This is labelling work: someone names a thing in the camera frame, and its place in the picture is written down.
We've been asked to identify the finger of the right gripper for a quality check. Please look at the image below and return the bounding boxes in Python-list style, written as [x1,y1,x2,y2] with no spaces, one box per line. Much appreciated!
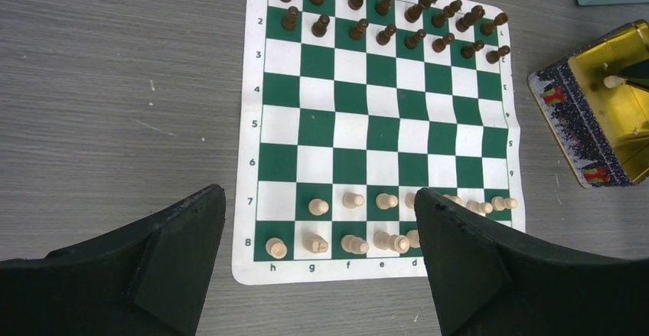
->
[621,60,649,90]

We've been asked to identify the gold metal tin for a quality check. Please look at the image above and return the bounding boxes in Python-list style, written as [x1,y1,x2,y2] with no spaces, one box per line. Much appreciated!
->
[527,20,648,188]

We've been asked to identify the green white chess board mat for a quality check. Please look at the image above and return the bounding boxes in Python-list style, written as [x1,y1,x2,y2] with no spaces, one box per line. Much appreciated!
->
[231,0,526,285]

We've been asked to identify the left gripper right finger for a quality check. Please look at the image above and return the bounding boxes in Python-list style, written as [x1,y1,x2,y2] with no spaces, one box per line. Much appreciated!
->
[414,188,648,335]

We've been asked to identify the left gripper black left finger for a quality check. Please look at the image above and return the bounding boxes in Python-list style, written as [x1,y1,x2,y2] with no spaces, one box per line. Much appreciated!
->
[1,184,226,335]

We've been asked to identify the light wooden chess piece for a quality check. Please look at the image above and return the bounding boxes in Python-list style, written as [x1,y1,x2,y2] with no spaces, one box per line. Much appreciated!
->
[302,233,329,254]
[373,231,410,254]
[265,237,288,259]
[341,234,370,255]
[406,230,420,248]

